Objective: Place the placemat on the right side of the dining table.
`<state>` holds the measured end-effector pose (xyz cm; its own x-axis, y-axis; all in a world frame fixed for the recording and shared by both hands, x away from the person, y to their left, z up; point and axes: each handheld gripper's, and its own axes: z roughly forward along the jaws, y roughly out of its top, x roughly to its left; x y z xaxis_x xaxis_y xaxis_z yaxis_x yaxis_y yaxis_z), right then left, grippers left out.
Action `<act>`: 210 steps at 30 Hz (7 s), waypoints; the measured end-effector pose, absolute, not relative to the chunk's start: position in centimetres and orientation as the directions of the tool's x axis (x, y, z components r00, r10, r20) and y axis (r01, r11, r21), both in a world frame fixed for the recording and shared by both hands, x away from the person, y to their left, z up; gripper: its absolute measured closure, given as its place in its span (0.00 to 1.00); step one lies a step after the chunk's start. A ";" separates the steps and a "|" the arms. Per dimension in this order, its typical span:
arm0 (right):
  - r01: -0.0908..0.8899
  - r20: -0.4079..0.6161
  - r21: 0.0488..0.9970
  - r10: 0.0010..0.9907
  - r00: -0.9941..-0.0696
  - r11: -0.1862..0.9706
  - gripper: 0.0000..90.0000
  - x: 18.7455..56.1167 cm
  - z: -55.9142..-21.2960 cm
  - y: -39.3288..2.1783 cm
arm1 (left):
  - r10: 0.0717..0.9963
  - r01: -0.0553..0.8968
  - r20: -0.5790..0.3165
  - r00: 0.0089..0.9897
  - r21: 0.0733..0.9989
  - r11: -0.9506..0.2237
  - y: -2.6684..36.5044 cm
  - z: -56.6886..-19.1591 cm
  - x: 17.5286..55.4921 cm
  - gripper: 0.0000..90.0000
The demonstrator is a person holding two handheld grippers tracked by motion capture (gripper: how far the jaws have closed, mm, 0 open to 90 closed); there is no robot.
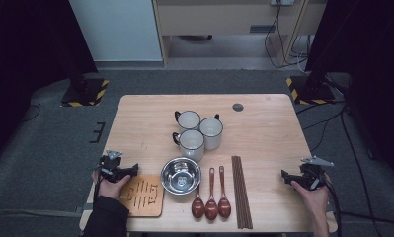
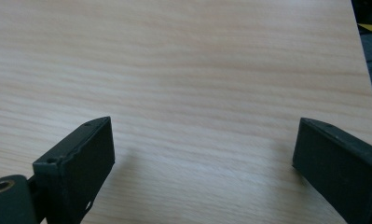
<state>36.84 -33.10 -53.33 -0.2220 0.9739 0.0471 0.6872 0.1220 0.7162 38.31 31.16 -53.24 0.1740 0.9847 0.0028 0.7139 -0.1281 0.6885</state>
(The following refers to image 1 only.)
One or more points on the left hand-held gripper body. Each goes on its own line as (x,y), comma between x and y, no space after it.
(110,169)

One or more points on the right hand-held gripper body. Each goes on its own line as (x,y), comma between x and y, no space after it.
(313,176)

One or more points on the square carved wooden coaster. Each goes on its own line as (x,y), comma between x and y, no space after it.
(145,204)

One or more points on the stainless steel bowl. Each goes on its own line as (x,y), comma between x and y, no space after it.
(180,176)

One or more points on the bundle of brown chopsticks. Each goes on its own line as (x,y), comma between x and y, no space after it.
(242,197)

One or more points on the reddish brown wooden spoon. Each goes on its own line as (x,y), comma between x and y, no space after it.
(211,209)
(197,208)
(224,207)

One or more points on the white enamel mug black rim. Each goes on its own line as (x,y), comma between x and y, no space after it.
(211,131)
(188,120)
(192,144)

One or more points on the person's left hand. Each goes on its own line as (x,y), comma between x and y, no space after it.
(110,190)

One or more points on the person's right hand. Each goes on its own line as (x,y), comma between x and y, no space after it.
(318,202)

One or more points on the grey tape strip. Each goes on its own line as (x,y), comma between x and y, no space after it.
(82,208)

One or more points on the black hazard-striped stand base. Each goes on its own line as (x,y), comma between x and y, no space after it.
(311,92)
(86,94)

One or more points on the grey round table grommet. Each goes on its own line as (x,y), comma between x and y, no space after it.
(238,107)

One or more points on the white panel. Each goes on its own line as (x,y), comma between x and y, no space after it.
(118,29)

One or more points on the black curtain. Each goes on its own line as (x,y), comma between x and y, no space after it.
(26,49)
(372,49)

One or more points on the light wooden desk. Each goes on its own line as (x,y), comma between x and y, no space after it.
(211,18)

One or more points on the white power strip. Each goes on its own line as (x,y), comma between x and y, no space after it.
(282,2)

